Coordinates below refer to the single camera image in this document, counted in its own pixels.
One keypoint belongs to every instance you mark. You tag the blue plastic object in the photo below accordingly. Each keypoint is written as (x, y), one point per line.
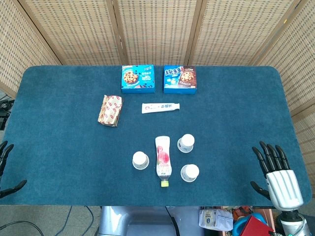
(237, 229)

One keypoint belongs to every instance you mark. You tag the white paper cup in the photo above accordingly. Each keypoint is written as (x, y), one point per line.
(189, 172)
(186, 143)
(140, 160)

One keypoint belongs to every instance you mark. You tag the woven bamboo screen panel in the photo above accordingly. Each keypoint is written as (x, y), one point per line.
(73, 32)
(14, 49)
(157, 32)
(295, 61)
(233, 32)

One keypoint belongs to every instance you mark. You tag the gold and red snack wrapper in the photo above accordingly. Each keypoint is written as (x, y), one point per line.
(110, 110)

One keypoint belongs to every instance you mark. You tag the red box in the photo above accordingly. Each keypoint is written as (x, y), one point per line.
(256, 227)

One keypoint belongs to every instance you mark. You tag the blue carpet table mat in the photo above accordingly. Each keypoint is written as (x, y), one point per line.
(61, 147)

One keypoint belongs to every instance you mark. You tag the silver robot torso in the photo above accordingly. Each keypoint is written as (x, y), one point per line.
(137, 221)

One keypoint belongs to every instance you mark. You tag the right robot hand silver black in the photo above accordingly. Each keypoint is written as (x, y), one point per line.
(283, 186)

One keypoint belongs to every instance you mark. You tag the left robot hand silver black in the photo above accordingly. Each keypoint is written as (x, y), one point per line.
(6, 152)

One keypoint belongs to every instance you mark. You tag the white toothpaste tube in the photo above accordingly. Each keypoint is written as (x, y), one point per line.
(157, 108)

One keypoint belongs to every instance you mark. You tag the white and blue bag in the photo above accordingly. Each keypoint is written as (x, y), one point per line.
(214, 220)

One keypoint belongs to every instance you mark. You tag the drink bottle with pink label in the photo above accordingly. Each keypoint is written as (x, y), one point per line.
(163, 157)

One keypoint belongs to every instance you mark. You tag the light blue cookie box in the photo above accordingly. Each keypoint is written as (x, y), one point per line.
(137, 79)

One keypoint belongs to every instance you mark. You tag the blue and brown cookie box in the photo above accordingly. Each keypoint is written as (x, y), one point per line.
(179, 79)

